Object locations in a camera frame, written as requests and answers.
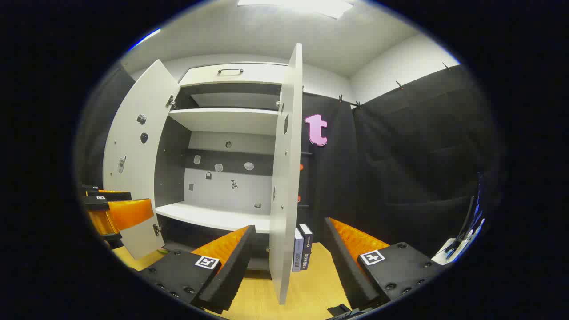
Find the white cabinet door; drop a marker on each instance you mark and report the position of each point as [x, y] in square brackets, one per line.
[284, 200]
[133, 133]

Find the metal door hinge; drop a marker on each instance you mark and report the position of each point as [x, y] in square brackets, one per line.
[157, 230]
[171, 102]
[281, 106]

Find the white cabinet drawer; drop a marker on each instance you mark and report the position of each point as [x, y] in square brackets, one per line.
[258, 75]

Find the lavender book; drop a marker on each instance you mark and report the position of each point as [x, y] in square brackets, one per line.
[297, 253]

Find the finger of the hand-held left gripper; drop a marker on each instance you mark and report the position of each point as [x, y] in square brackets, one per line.
[129, 213]
[115, 196]

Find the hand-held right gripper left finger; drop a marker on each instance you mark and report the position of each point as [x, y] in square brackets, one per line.
[231, 271]

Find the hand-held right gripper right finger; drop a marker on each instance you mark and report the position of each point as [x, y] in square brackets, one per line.
[342, 266]

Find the dark navy book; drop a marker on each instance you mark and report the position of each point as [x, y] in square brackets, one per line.
[306, 249]

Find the ceiling light panel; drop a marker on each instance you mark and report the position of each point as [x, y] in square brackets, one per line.
[302, 5]

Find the white grey cabinet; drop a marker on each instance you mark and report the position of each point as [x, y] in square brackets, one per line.
[222, 120]

